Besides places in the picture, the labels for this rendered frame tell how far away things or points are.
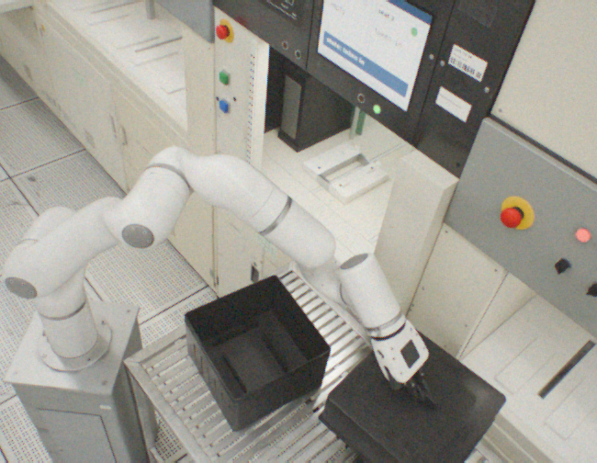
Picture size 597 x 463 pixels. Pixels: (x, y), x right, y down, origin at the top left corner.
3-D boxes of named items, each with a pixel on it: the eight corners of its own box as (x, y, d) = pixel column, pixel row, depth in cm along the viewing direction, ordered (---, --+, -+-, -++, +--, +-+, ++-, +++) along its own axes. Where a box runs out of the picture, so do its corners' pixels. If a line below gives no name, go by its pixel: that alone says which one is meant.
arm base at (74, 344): (26, 367, 151) (6, 327, 138) (52, 308, 164) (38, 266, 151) (99, 376, 151) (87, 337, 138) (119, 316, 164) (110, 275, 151)
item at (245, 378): (272, 309, 171) (275, 272, 159) (324, 383, 156) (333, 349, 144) (185, 349, 159) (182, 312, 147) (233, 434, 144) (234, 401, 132)
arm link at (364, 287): (353, 324, 121) (379, 330, 113) (324, 270, 118) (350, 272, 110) (380, 301, 124) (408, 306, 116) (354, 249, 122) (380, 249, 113)
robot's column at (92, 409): (61, 489, 203) (1, 381, 148) (87, 413, 222) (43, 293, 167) (141, 497, 204) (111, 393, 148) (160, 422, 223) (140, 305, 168)
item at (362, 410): (316, 417, 129) (323, 389, 120) (393, 338, 145) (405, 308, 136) (425, 516, 117) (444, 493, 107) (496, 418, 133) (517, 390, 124)
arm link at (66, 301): (26, 313, 141) (-2, 249, 123) (62, 258, 153) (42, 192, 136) (73, 325, 140) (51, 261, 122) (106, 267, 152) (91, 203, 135)
